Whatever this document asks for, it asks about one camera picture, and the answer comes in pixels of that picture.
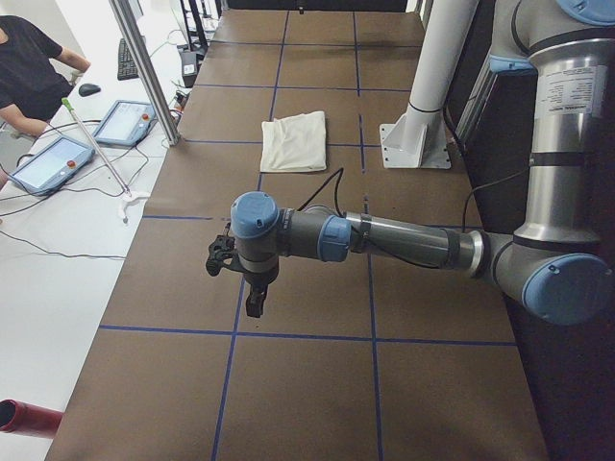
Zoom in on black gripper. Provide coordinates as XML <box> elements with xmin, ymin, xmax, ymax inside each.
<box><xmin>243</xmin><ymin>268</ymin><xmax>279</xmax><ymax>318</ymax></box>

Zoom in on cream long-sleeve cat shirt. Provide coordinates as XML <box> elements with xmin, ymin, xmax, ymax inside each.
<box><xmin>260</xmin><ymin>110</ymin><xmax>327</xmax><ymax>173</ymax></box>

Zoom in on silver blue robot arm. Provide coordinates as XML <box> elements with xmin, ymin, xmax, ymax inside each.
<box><xmin>206</xmin><ymin>1</ymin><xmax>614</xmax><ymax>326</ymax></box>

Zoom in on white reacher grabber stick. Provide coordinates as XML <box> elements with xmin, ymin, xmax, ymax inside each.
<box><xmin>61</xmin><ymin>97</ymin><xmax>150</xmax><ymax>225</ymax></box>

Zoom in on far teach pendant tablet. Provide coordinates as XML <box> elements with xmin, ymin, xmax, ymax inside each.
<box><xmin>93</xmin><ymin>100</ymin><xmax>156</xmax><ymax>148</ymax></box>

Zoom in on teach pendant tablet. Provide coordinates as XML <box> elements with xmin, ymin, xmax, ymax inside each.
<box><xmin>93</xmin><ymin>100</ymin><xmax>156</xmax><ymax>148</ymax></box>
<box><xmin>9</xmin><ymin>136</ymin><xmax>94</xmax><ymax>196</ymax></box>

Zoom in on near teach pendant tablet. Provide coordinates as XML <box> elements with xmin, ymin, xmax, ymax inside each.
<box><xmin>9</xmin><ymin>136</ymin><xmax>94</xmax><ymax>196</ymax></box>

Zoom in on red cylinder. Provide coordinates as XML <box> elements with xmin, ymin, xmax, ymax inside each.
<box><xmin>1</xmin><ymin>400</ymin><xmax>63</xmax><ymax>439</ymax></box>

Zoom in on black keyboard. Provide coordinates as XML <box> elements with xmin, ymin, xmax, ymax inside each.
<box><xmin>116</xmin><ymin>38</ymin><xmax>138</xmax><ymax>81</ymax></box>

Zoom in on black computer mouse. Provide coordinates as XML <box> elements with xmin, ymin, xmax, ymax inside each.
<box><xmin>78</xmin><ymin>84</ymin><xmax>101</xmax><ymax>97</ymax></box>

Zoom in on person in black shirt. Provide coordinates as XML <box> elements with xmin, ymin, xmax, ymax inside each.
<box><xmin>0</xmin><ymin>14</ymin><xmax>92</xmax><ymax>191</ymax></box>

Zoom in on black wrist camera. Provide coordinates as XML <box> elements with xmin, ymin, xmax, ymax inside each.
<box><xmin>205</xmin><ymin>234</ymin><xmax>243</xmax><ymax>277</ymax></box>

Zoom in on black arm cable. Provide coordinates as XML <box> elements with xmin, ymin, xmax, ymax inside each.
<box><xmin>295</xmin><ymin>166</ymin><xmax>481</xmax><ymax>270</ymax></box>

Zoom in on white camera post base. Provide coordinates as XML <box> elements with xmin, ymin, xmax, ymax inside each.
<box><xmin>380</xmin><ymin>0</ymin><xmax>479</xmax><ymax>169</ymax></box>

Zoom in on aluminium frame post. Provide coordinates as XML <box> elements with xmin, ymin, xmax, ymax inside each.
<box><xmin>109</xmin><ymin>0</ymin><xmax>180</xmax><ymax>146</ymax></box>

